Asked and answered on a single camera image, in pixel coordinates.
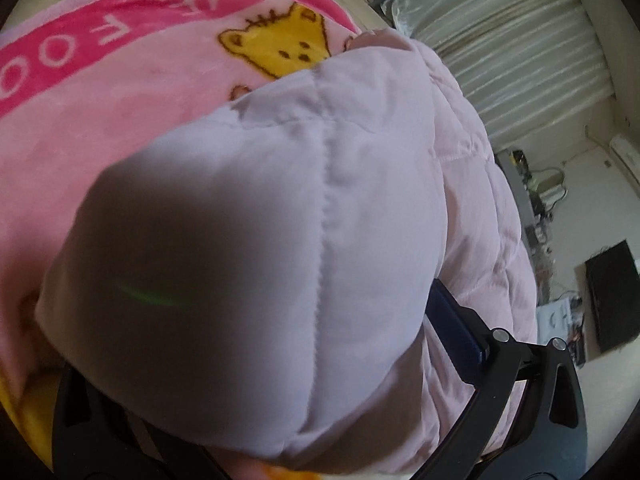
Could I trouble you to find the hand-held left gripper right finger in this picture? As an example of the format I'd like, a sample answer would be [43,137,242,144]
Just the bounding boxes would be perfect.
[410,277,588,480]

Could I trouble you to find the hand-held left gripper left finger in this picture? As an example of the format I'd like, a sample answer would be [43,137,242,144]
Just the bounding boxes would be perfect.
[50,365,226,480]

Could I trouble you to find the pink quilted jacket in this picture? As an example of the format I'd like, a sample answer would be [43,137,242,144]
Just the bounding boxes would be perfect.
[35,27,541,476]

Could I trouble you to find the white papers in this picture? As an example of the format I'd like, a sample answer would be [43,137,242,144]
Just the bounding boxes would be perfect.
[537,297,586,366]

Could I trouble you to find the grey desk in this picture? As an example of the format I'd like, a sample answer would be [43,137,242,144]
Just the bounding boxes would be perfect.
[495,147,556,306]

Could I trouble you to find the desk clutter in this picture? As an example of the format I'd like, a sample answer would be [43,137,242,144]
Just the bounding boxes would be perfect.
[505,147,571,281]

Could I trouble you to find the white air conditioner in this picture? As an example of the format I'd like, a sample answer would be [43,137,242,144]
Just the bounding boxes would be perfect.
[607,132,640,186]

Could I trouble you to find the pink printed blanket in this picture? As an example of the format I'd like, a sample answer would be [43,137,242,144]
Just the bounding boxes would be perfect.
[0,0,386,480]

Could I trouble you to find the white satin curtain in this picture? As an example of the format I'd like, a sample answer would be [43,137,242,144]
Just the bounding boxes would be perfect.
[380,0,621,136]

